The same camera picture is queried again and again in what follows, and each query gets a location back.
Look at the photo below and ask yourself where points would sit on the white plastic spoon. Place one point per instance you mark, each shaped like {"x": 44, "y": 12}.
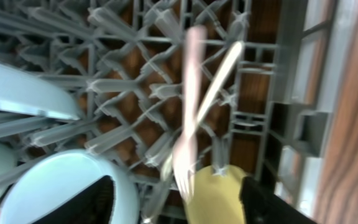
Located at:
{"x": 220, "y": 78}

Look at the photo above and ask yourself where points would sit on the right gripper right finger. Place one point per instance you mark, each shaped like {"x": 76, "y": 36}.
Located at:
{"x": 263, "y": 207}

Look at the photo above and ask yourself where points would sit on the light blue plate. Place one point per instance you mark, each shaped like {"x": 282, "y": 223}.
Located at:
{"x": 24, "y": 93}

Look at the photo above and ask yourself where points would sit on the light blue rice bowl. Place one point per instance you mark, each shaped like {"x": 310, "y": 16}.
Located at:
{"x": 58, "y": 178}

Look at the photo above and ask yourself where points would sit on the yellow plastic cup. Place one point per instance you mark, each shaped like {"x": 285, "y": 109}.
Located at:
{"x": 216, "y": 198}

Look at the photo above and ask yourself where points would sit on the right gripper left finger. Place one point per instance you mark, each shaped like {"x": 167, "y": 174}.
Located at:
{"x": 93, "y": 205}

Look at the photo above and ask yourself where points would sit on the grey dishwasher rack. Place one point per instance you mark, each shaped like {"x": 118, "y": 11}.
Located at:
{"x": 121, "y": 62}

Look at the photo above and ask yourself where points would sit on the white plastic fork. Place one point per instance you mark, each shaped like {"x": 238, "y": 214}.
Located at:
{"x": 185, "y": 148}

